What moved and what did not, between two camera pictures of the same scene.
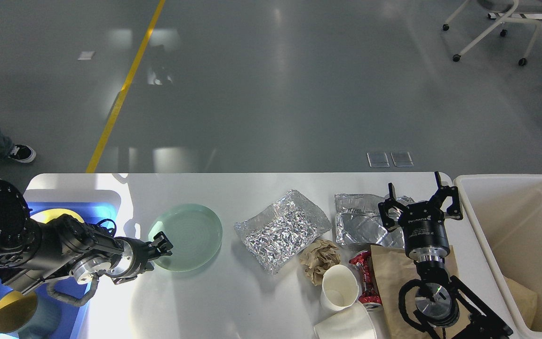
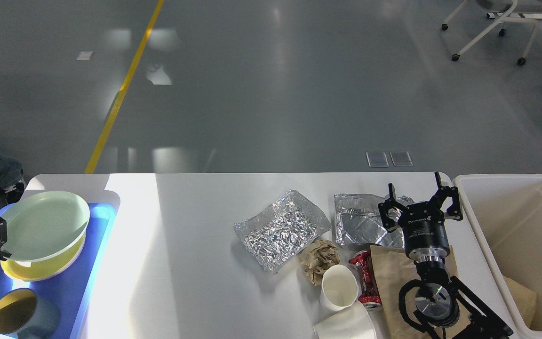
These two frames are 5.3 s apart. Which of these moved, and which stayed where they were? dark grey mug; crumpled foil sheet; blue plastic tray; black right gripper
Moved: blue plastic tray
Stayed: dark grey mug; black right gripper; crumpled foil sheet
